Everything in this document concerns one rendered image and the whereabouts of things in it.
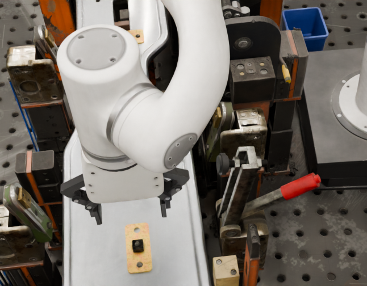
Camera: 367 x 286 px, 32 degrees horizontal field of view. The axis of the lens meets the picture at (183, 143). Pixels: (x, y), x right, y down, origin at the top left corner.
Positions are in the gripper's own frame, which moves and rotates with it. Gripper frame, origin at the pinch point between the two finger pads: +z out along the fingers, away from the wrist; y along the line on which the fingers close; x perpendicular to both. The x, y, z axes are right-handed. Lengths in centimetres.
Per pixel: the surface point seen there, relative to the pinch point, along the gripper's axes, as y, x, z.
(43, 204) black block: 17.9, -17.3, 23.4
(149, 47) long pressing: -4.7, -43.4, 11.8
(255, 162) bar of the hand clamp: -17.0, 0.9, -9.5
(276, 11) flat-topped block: -36, -65, 26
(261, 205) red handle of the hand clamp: -18.5, 0.6, 2.0
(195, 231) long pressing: -9.0, -1.6, 11.6
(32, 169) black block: 17.5, -17.9, 12.8
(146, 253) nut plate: -1.0, 1.3, 11.6
